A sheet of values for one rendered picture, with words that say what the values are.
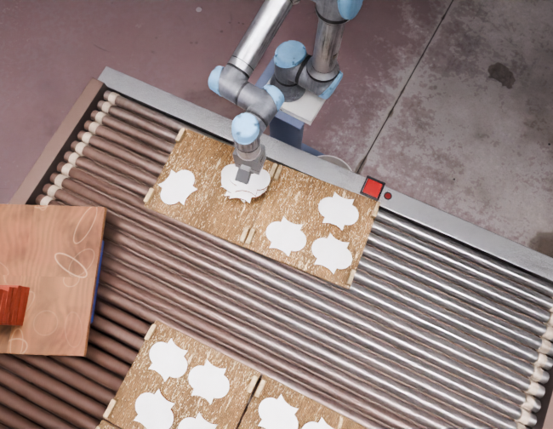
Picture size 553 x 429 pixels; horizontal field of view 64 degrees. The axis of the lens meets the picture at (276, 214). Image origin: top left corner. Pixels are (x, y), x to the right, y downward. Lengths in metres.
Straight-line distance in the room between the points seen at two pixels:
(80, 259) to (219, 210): 0.51
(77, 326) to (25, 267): 0.28
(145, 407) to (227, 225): 0.67
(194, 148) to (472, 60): 2.13
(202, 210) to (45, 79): 1.95
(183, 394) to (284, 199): 0.77
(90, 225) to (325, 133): 1.65
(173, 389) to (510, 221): 2.13
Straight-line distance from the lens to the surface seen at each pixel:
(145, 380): 1.65
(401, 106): 2.99
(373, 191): 1.71
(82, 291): 1.62
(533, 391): 1.82
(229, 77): 1.31
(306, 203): 1.66
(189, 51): 3.17
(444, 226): 1.76
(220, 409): 1.61
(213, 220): 1.65
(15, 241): 1.76
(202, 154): 1.75
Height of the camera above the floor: 2.52
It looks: 74 degrees down
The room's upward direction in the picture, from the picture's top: 1 degrees counter-clockwise
